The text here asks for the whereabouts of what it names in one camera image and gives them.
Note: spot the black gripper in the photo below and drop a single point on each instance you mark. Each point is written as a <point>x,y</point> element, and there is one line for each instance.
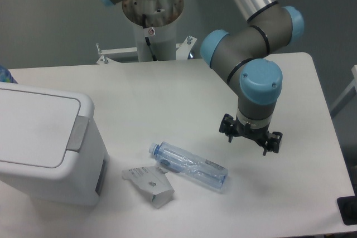
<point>271,141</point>

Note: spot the white push-top trash can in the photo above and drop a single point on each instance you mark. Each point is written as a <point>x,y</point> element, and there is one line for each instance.
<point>51,147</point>

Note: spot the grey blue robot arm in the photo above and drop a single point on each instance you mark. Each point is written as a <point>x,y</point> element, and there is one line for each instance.
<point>240,59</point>

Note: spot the clear blue plastic bottle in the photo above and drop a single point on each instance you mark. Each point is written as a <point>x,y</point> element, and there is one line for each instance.
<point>195,167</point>

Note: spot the crushed white paper carton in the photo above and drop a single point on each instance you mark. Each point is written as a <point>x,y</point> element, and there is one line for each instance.
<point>152,182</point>

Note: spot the black box at table corner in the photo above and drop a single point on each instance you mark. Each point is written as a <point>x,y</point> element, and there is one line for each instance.
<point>347,208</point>

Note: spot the blue patterned object left edge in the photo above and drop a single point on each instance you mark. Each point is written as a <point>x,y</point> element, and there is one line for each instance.
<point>6,76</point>

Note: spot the white right base bracket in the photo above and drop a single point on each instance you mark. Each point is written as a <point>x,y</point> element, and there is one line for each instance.
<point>184,50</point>

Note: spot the white base bracket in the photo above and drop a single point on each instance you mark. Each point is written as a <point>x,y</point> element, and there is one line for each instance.
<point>120,55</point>
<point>184,50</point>

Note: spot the white frame at right edge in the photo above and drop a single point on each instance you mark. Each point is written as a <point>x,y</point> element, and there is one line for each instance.
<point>345,97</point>

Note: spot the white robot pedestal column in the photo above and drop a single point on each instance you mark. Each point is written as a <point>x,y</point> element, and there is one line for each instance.
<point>154,25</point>

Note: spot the white left base bracket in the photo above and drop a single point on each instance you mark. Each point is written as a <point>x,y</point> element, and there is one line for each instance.
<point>120,55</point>

